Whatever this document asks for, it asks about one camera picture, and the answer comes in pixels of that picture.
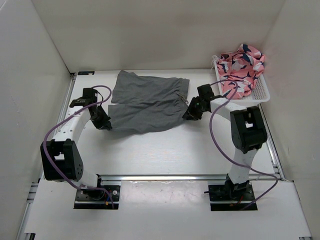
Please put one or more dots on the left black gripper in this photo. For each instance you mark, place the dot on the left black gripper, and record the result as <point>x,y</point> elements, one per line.
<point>105,124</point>

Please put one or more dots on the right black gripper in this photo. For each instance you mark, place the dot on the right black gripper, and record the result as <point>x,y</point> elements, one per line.
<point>190,111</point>

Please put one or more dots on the grey shorts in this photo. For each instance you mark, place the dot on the grey shorts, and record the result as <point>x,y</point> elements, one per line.
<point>147,104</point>

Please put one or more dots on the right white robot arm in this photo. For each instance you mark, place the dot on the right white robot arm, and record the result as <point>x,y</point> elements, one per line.
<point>248,134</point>

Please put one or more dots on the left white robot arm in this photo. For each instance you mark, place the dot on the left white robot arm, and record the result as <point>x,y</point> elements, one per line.
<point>61,159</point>

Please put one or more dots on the pink patterned shorts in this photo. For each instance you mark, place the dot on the pink patterned shorts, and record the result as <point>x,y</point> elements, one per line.
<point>239,71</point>

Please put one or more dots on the black corner label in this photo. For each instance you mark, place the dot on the black corner label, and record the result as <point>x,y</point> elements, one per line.
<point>85,73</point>

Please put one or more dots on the white plastic basket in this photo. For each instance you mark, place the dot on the white plastic basket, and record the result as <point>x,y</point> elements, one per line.
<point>260,94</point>

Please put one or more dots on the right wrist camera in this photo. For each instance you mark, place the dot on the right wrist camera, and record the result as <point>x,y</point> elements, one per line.
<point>205,92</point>

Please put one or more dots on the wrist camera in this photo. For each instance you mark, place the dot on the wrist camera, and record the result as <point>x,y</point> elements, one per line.
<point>90,95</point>
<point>205,92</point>

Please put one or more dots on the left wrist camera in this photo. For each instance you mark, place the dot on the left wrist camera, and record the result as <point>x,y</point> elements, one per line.
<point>90,95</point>

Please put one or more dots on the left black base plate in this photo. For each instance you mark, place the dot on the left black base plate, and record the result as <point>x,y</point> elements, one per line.
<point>98,200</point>

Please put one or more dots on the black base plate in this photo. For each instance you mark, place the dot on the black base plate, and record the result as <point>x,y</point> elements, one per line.
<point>98,200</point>
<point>221,201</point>

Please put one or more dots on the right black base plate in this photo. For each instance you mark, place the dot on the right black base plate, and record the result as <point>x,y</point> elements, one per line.
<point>221,201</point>

